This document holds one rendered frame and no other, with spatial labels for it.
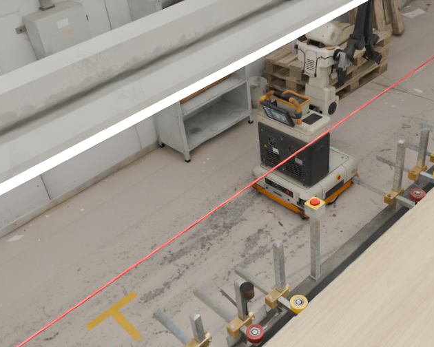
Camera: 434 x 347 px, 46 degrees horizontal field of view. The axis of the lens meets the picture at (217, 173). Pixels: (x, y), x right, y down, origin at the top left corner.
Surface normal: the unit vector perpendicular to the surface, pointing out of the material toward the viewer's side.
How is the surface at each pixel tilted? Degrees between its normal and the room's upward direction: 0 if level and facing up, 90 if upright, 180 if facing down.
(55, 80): 90
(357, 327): 0
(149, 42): 90
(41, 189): 90
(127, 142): 90
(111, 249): 0
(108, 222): 0
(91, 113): 61
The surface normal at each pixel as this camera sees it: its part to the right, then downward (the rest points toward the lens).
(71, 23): 0.67, 0.38
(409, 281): -0.12, -0.80
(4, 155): 0.53, -0.06
